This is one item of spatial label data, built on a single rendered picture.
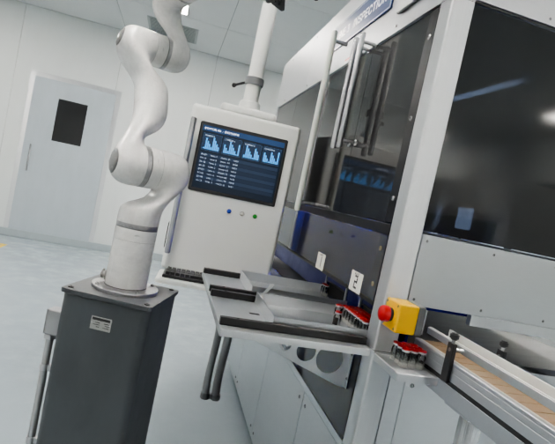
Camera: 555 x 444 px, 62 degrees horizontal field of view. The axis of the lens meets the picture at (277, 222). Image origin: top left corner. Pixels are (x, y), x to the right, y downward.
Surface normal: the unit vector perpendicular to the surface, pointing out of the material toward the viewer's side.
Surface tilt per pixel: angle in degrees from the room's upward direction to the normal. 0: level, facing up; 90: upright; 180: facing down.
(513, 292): 90
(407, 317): 90
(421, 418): 90
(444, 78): 90
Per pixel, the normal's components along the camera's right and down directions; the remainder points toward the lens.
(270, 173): 0.15, 0.08
